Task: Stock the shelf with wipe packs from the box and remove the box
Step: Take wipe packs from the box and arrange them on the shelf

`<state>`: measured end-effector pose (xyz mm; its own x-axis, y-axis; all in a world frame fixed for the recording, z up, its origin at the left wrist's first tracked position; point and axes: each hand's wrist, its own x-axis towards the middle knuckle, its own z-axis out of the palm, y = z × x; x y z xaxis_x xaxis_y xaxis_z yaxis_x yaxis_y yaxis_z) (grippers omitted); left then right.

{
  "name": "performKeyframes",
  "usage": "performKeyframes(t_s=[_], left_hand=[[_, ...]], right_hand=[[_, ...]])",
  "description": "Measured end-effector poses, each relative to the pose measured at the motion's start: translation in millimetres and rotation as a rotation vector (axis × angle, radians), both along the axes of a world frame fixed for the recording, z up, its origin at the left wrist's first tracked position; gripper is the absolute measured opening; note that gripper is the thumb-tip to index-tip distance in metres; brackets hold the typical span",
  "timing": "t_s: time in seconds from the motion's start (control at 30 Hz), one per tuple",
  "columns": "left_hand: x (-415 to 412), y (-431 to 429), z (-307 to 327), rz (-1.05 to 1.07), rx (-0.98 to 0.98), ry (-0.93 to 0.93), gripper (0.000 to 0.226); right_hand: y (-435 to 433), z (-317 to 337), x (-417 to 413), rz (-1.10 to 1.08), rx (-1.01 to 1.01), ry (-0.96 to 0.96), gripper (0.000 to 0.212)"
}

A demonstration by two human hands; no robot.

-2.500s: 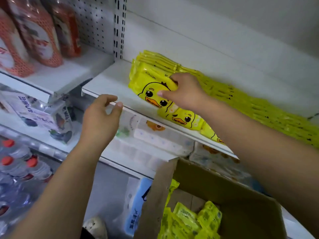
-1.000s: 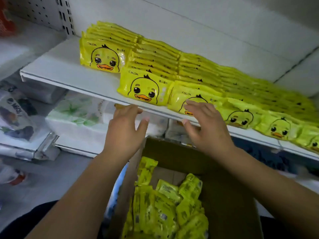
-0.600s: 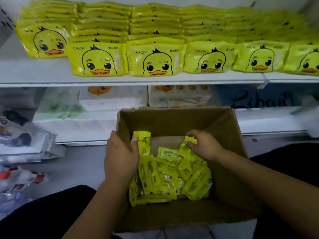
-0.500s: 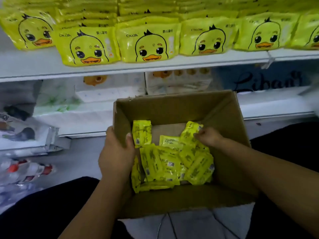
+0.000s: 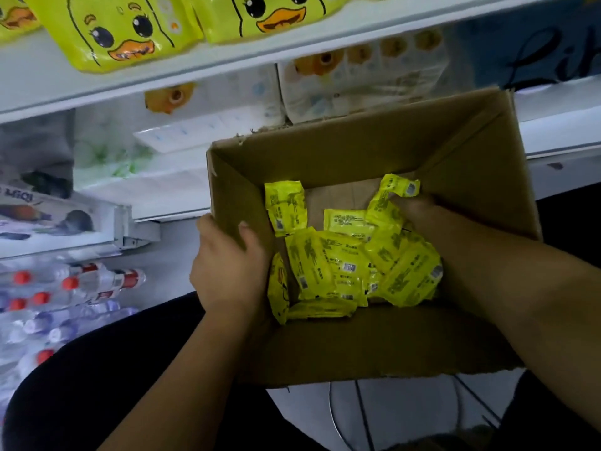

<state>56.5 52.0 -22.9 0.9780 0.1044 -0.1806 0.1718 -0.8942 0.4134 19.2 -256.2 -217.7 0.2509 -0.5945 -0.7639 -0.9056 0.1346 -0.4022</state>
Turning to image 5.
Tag MIQI boxes with fruit print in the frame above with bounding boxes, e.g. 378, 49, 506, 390
0, 178, 118, 254

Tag brown cardboard box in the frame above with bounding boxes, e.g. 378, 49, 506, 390
207, 86, 544, 388

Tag pack of red-capped bottles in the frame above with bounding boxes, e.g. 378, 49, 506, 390
0, 262, 146, 410

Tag person's left forearm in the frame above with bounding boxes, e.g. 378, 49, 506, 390
98, 309, 255, 451

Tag person's left hand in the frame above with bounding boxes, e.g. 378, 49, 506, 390
190, 214, 274, 320

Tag person's black trousers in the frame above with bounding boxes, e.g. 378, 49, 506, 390
0, 183, 601, 451

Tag person's right hand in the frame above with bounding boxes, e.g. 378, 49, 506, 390
399, 194, 447, 245

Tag white pegboard shelf unit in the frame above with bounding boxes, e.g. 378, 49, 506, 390
0, 206, 161, 264

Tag person's right forearm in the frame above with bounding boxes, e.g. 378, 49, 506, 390
427, 206, 601, 428

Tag white metal shelf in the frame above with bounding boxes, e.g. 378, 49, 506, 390
0, 0, 601, 222

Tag metal frame stool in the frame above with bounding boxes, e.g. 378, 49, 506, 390
329, 375, 503, 451

